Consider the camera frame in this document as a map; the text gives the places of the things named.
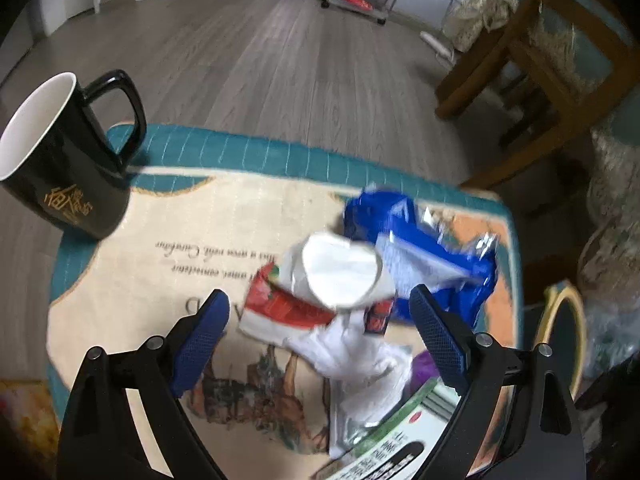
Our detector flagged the white power strip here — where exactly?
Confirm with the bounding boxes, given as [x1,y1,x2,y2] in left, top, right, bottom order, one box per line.
[420,30,457,64]

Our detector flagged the floral pajama pants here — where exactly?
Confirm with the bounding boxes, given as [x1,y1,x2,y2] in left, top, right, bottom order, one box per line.
[0,379,66,462]

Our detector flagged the teal and cream tablecloth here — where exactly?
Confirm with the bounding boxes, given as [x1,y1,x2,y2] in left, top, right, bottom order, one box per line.
[47,122,526,480]

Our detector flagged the green white box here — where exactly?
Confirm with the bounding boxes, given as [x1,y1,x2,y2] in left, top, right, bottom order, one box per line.
[370,377,464,449]

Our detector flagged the blue wet wipe packet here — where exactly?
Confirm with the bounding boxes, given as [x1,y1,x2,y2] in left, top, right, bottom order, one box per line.
[342,185,499,324]

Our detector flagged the crumpled white tissue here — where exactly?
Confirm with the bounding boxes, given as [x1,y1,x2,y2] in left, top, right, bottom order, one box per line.
[284,310,416,414]

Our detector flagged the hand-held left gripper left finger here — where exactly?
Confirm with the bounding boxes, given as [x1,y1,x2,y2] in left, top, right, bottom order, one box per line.
[57,287,232,480]

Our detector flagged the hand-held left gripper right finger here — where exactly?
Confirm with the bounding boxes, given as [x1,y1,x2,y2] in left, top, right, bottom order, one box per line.
[407,284,588,480]

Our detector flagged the teal lace chair cushion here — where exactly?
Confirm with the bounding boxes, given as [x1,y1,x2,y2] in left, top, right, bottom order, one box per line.
[530,0,617,97]

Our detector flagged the white black medicine box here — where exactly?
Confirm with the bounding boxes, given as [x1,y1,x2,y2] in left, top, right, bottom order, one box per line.
[312,430,451,480]

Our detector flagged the black mug with gold print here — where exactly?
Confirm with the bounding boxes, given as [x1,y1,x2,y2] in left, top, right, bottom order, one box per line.
[0,69,149,241]

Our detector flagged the wooden chair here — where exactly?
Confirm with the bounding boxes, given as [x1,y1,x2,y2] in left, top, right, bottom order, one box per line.
[435,0,636,191]

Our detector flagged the red white paper cup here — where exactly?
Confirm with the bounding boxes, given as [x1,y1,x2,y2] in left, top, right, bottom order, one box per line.
[239,232,399,344]

